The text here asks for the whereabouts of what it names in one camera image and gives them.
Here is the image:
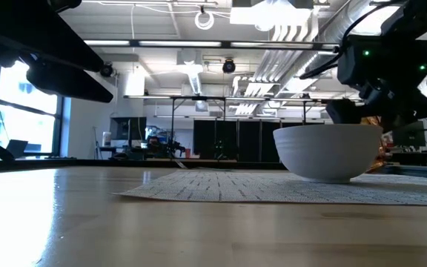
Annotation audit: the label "long ceiling light bar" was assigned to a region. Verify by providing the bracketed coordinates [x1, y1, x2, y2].
[83, 39, 340, 51]

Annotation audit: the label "black background robot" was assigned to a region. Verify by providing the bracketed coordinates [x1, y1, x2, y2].
[145, 135, 187, 159]

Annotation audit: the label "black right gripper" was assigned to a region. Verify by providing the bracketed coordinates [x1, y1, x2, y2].
[326, 35, 427, 134]

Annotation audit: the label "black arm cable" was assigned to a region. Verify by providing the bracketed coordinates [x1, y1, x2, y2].
[299, 0, 403, 81]

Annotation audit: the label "black computer monitor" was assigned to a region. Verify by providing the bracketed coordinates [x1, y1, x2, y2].
[391, 120, 427, 148]
[109, 116, 148, 141]

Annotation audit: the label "black background rig frame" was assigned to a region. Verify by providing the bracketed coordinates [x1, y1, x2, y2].
[123, 94, 363, 161]

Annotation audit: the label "white ceramic bowl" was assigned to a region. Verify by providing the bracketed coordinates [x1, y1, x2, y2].
[272, 124, 384, 184]

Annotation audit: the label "black aluminium table frame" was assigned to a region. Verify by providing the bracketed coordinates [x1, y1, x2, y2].
[0, 133, 427, 179]

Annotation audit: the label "open laptop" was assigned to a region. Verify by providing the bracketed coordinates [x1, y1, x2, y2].
[5, 139, 29, 159]

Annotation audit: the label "white cable coil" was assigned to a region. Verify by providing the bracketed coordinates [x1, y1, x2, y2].
[193, 10, 216, 31]

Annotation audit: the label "amber glass cup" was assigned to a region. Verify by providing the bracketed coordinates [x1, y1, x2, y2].
[361, 116, 389, 174]

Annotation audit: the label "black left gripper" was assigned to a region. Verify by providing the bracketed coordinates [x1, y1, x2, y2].
[0, 0, 114, 105]

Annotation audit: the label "black partition panels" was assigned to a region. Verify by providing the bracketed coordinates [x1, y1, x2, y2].
[193, 119, 325, 162]

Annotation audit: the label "silver ventilation duct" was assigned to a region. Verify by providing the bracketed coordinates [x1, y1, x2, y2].
[252, 0, 370, 97]

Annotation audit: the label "white ceiling light panel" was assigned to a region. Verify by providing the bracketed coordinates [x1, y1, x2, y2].
[230, 0, 313, 27]

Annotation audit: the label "grey woven placemat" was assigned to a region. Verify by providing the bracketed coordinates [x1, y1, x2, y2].
[112, 169, 427, 207]

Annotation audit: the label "large window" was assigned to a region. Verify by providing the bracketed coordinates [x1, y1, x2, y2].
[0, 55, 64, 159]

